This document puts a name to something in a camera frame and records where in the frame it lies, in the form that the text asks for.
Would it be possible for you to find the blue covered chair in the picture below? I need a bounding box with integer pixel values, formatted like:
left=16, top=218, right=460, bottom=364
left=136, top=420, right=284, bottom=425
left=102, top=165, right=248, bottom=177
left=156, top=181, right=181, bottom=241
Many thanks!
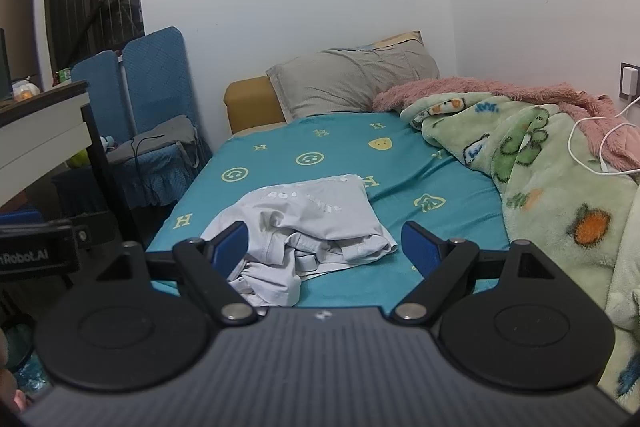
left=71, top=51, right=127, bottom=145
left=107, top=27, right=215, bottom=208

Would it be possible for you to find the black monitor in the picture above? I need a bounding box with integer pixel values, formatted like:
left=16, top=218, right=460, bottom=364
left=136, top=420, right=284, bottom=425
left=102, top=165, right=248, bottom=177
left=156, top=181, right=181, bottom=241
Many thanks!
left=0, top=28, right=12, bottom=100

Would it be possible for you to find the green printed fleece blanket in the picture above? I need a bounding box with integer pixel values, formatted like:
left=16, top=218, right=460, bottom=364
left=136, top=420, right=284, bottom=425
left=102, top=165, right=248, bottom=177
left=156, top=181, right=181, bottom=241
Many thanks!
left=400, top=92, right=640, bottom=408

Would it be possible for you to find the white charging cable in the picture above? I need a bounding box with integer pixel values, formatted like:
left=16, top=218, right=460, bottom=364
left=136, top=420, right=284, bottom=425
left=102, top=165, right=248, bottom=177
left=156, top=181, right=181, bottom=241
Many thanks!
left=569, top=96, right=640, bottom=176

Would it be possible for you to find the tan pillow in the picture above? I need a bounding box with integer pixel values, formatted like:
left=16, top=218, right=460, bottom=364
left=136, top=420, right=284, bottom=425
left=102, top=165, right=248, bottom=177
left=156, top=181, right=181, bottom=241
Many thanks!
left=372, top=31, right=426, bottom=52

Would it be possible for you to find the yellow-green toy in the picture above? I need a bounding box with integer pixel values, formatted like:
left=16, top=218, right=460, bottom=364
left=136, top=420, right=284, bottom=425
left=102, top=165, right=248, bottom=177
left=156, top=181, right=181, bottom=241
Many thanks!
left=67, top=147, right=96, bottom=168

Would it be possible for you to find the white desk with black frame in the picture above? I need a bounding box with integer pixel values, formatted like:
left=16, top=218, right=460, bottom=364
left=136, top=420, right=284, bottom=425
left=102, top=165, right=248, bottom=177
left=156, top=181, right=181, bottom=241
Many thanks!
left=0, top=81, right=146, bottom=253

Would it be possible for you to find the grey pillow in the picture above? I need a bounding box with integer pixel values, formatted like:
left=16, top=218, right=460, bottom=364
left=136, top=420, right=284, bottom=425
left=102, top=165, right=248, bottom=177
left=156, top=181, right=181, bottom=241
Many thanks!
left=265, top=39, right=441, bottom=122

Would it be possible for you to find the pink fluffy blanket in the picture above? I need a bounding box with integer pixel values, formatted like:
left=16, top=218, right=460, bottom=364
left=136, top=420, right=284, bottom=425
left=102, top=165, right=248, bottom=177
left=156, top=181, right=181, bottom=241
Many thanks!
left=372, top=77, right=640, bottom=172

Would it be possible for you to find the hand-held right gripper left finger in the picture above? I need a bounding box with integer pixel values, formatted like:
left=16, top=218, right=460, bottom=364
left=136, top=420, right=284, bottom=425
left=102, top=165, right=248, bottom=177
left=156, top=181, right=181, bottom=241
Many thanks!
left=95, top=221, right=258, bottom=323

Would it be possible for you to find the teal printed bed sheet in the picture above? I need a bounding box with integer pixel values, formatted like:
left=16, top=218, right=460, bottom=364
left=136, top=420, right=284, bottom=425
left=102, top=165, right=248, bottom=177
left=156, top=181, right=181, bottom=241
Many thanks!
left=145, top=112, right=511, bottom=308

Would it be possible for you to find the mustard yellow cushion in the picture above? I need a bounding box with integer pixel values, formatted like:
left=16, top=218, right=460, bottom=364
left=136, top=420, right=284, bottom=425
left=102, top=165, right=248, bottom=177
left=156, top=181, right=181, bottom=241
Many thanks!
left=223, top=76, right=288, bottom=135

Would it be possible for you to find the grey garment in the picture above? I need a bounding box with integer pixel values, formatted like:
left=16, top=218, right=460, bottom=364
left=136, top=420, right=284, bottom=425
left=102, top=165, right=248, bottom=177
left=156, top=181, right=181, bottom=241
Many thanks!
left=107, top=114, right=201, bottom=165

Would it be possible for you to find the cream plush blanket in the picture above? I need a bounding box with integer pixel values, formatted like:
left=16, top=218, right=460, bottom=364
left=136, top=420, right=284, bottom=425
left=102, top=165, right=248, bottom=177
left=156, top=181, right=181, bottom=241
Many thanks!
left=602, top=234, right=640, bottom=333

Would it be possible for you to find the cardboard box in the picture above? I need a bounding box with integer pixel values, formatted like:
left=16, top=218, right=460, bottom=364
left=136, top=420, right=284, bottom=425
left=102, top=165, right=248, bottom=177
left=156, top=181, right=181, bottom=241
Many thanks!
left=0, top=0, right=41, bottom=80

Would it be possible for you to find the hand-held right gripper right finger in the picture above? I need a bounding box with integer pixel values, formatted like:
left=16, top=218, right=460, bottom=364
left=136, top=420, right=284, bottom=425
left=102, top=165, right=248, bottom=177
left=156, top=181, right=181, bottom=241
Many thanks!
left=390, top=221, right=557, bottom=324

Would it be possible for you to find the white t-shirt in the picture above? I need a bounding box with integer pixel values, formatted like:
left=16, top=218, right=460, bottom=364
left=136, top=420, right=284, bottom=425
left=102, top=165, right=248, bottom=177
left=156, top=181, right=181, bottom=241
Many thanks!
left=200, top=174, right=400, bottom=308

